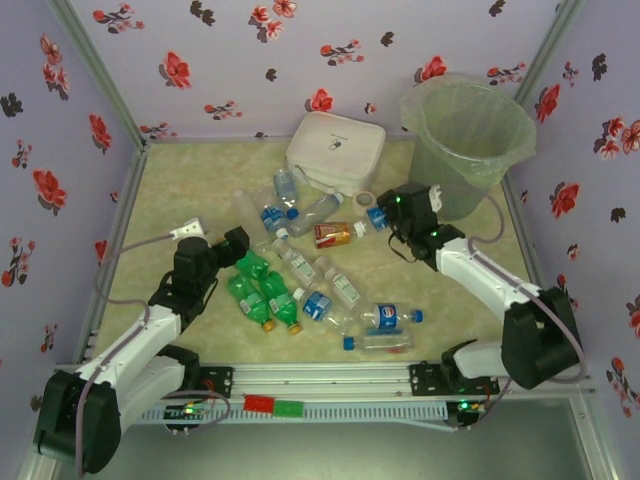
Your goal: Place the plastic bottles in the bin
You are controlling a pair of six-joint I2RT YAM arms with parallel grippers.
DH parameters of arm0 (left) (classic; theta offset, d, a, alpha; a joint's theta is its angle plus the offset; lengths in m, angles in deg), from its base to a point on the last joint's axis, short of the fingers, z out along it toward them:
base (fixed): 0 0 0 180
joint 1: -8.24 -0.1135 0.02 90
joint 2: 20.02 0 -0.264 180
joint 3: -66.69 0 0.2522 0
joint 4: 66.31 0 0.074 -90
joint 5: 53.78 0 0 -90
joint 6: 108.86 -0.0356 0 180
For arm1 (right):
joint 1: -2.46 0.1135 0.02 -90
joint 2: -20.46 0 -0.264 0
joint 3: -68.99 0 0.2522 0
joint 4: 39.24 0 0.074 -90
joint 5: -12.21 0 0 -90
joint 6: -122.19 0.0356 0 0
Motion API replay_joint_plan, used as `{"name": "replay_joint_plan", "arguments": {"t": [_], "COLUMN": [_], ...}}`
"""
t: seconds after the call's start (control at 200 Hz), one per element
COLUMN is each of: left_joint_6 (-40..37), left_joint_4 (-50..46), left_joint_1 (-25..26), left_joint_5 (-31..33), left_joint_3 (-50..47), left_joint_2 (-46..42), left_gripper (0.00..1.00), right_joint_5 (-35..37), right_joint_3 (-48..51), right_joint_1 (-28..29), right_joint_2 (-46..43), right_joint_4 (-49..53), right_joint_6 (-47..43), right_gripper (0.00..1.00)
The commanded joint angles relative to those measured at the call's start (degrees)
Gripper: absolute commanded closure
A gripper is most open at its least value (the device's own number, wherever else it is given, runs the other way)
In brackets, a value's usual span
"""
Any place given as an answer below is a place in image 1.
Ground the red gold label bottle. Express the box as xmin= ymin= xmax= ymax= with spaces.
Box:
xmin=313 ymin=221 xmax=366 ymax=250

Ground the white slotted cable duct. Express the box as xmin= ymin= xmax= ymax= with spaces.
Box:
xmin=137 ymin=403 xmax=449 ymax=426

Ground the circuit board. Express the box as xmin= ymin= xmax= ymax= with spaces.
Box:
xmin=163 ymin=402 xmax=214 ymax=421
xmin=455 ymin=398 xmax=490 ymax=417

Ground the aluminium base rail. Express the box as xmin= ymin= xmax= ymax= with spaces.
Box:
xmin=52 ymin=362 xmax=594 ymax=400

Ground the pepsi plastic bottle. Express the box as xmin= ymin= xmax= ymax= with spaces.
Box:
xmin=357 ymin=301 xmax=425 ymax=334

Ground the plain clear plastic bottle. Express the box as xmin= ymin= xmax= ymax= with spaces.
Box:
xmin=232 ymin=189 xmax=274 ymax=254

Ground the clear bottle white label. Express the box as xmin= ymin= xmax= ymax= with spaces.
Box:
xmin=313 ymin=257 xmax=364 ymax=311

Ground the red block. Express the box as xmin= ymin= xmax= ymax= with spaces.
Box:
xmin=243 ymin=394 xmax=276 ymax=414

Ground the blue label plastic bottle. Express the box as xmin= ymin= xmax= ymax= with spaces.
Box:
xmin=366 ymin=206 xmax=394 ymax=235
xmin=292 ymin=286 xmax=357 ymax=335
xmin=259 ymin=202 xmax=292 ymax=240

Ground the green block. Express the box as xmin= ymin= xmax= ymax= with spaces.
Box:
xmin=272 ymin=399 xmax=306 ymax=419

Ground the aluminium corner post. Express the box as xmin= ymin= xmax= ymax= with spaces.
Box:
xmin=44 ymin=0 xmax=150 ymax=149
xmin=513 ymin=0 xmax=586 ymax=105

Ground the clear bottle green label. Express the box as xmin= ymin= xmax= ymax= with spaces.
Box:
xmin=271 ymin=238 xmax=321 ymax=290

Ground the right circuit board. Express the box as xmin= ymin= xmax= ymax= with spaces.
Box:
xmin=455 ymin=398 xmax=490 ymax=417

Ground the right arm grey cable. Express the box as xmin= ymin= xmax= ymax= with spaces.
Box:
xmin=439 ymin=183 xmax=587 ymax=401

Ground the clear bottle white cap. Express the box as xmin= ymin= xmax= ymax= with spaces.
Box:
xmin=288 ymin=192 xmax=346 ymax=238

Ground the beige masking tape roll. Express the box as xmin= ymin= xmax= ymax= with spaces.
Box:
xmin=352 ymin=189 xmax=379 ymax=214

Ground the left circuit board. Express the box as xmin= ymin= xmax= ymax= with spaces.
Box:
xmin=163 ymin=402 xmax=214 ymax=421

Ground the white zippered fabric case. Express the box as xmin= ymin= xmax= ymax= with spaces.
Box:
xmin=284 ymin=110 xmax=387 ymax=194

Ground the bin with green liner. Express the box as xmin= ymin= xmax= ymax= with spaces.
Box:
xmin=398 ymin=72 xmax=539 ymax=222

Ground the soda water bottle blue cap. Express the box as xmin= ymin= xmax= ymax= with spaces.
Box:
xmin=272 ymin=168 xmax=302 ymax=221

